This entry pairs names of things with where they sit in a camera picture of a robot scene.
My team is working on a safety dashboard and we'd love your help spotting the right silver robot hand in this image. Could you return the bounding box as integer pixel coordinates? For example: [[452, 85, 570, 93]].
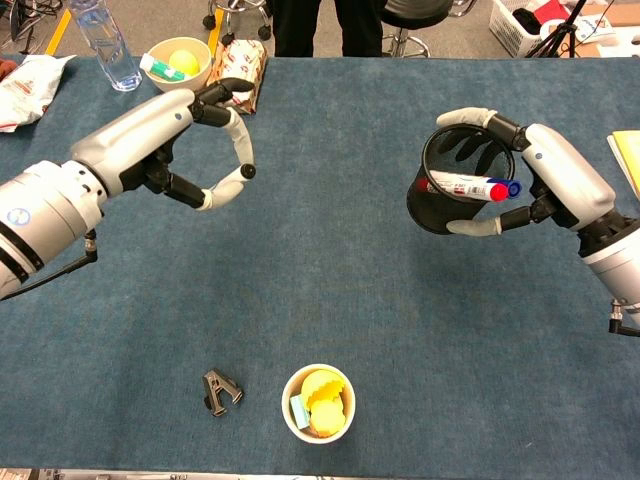
[[435, 107, 617, 239]]

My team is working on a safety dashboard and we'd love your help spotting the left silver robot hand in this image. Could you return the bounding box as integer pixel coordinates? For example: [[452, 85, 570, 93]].
[[69, 77, 257, 212]]

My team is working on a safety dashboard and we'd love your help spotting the blue capped whiteboard marker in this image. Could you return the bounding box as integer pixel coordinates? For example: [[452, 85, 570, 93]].
[[428, 168, 524, 199]]

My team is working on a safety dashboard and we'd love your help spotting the red capped whiteboard marker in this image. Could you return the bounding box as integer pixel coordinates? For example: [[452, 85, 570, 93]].
[[417, 177, 508, 203]]

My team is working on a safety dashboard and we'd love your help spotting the black pen cup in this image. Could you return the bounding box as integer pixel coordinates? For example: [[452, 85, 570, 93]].
[[405, 124, 516, 235]]

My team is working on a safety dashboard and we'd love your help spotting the yellow notebook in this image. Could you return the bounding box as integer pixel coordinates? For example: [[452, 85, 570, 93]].
[[606, 130, 640, 199]]

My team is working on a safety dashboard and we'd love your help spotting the beige round bowl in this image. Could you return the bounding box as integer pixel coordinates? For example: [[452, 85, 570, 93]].
[[148, 37, 214, 96]]

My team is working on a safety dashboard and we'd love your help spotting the green white glue stick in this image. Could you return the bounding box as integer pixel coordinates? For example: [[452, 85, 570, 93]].
[[139, 53, 187, 82]]

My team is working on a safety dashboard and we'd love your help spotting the yellow lemon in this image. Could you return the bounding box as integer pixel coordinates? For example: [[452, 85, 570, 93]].
[[168, 48, 201, 77]]

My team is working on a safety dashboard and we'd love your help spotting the clear plastic water bottle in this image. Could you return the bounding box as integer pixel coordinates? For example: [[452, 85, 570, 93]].
[[67, 0, 144, 93]]

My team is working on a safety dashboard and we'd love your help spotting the white crumpled snack bag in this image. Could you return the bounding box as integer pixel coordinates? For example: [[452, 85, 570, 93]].
[[0, 53, 76, 134]]

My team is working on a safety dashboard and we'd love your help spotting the red white snack package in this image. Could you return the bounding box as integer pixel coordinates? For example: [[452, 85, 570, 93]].
[[205, 39, 269, 115]]

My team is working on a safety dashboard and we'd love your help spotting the black tripod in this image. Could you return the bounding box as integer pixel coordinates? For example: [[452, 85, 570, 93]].
[[529, 0, 591, 59]]

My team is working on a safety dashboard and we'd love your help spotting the chrome wheeled stool base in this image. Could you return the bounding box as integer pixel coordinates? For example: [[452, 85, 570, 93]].
[[202, 0, 274, 46]]

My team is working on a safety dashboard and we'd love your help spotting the white plastic basket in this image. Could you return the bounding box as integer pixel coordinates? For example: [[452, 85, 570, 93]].
[[488, 0, 571, 57]]

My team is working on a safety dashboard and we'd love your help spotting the brown cardboard box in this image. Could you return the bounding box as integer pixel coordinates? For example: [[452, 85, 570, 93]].
[[594, 3, 640, 29]]

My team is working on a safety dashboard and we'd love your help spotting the person in black trousers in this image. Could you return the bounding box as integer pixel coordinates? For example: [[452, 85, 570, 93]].
[[263, 0, 384, 58]]

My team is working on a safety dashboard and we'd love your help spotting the black seat chrome stool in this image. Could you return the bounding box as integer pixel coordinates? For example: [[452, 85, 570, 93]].
[[379, 0, 454, 59]]

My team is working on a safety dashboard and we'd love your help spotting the blue felt table cover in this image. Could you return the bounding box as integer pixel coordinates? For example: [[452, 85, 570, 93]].
[[0, 53, 640, 476]]

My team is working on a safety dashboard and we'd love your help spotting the black metal staple remover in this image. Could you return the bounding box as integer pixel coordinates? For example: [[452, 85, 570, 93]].
[[201, 368, 246, 419]]

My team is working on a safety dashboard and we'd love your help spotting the yellow cracked eggshell toy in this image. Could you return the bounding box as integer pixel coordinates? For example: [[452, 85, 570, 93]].
[[301, 368, 346, 409]]

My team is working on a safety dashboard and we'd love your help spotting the teal eraser block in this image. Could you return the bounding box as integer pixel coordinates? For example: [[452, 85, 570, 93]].
[[288, 394, 312, 430]]

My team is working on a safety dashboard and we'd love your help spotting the small beige paper cup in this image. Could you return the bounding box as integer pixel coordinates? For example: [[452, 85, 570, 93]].
[[281, 363, 357, 444]]

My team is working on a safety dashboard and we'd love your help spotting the aluminium table edge bar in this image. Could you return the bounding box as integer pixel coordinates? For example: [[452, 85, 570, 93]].
[[0, 467, 640, 480]]

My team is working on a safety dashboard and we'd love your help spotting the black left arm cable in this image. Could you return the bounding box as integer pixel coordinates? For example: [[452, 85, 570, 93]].
[[0, 228, 100, 301]]

